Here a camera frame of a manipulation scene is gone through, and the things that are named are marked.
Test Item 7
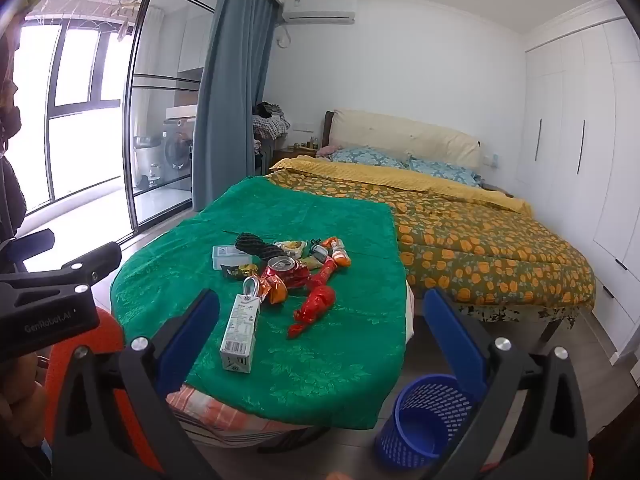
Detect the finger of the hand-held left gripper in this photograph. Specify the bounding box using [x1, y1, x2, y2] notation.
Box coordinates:
[0, 229, 56, 273]
[59, 241, 123, 295]

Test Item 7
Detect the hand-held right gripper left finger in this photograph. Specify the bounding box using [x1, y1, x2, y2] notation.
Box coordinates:
[52, 287, 221, 480]

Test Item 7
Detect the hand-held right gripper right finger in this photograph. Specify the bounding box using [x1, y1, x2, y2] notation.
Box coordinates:
[421, 288, 592, 480]

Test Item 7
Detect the white yellow snack wrapper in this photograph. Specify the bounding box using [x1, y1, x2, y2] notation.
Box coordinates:
[220, 294, 261, 375]

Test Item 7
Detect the dark green snack packet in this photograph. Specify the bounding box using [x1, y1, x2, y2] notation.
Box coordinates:
[221, 263, 259, 281]

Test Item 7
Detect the orange crushed can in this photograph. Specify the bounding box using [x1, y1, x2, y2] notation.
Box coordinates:
[242, 275, 289, 307]

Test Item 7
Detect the clear plastic box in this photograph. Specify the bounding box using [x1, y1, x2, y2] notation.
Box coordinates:
[211, 244, 253, 274]

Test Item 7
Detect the blue plastic wastebasket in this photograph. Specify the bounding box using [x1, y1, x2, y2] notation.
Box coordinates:
[375, 375, 479, 471]

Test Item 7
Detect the red crushed can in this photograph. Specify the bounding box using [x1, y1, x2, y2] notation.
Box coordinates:
[260, 255, 312, 291]

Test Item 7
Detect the red foil wrapper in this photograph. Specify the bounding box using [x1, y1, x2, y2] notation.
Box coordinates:
[286, 257, 342, 339]

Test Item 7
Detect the orange snack packet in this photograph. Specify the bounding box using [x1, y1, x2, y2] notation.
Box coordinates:
[320, 236, 352, 267]

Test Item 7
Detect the person's left hand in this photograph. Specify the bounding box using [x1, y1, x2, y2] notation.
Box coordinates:
[0, 352, 47, 446]

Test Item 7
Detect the person's dark jacket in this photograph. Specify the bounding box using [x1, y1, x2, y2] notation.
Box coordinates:
[0, 152, 28, 261]

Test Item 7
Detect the floral bed sheet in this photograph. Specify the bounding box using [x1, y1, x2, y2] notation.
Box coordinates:
[425, 287, 582, 324]

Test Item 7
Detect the orange checked cloth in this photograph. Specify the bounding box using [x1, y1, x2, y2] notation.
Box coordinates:
[165, 384, 311, 442]

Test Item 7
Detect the orange print quilt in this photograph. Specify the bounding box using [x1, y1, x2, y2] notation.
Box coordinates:
[265, 167, 598, 307]

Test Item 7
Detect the steel pedal bin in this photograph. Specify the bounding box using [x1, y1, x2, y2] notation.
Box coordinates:
[133, 135, 164, 191]

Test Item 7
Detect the green patterned tablecloth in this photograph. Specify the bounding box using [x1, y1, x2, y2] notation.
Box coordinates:
[110, 176, 408, 430]

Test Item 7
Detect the grey washing machine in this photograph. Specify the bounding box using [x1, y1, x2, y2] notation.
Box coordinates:
[162, 117, 197, 192]

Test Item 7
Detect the person's head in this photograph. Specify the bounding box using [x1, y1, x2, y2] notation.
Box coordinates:
[0, 0, 23, 156]

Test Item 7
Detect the black framed glass door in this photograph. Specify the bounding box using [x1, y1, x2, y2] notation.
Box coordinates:
[122, 0, 222, 235]

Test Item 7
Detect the black framed window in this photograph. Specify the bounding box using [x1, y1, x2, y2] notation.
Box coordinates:
[10, 10, 132, 213]

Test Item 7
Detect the teal floral pillow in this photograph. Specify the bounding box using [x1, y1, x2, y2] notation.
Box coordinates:
[330, 146, 407, 170]
[407, 157, 482, 189]

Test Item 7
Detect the yellow blanket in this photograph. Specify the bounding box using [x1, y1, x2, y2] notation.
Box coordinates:
[270, 156, 534, 216]

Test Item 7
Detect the grey blue curtain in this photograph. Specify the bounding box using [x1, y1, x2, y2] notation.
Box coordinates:
[192, 0, 281, 212]

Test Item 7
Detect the cream headboard cushion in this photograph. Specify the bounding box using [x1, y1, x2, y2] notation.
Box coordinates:
[332, 109, 483, 168]

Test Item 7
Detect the wooden nightstand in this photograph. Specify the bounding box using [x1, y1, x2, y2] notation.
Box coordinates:
[272, 146, 319, 166]

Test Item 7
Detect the white wardrobe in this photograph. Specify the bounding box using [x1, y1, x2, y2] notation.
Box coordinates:
[515, 0, 640, 367]

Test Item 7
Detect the pile of clothes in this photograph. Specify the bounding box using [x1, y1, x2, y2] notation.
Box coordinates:
[251, 101, 292, 139]

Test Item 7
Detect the white air conditioner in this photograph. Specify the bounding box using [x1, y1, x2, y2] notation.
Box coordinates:
[282, 0, 359, 26]

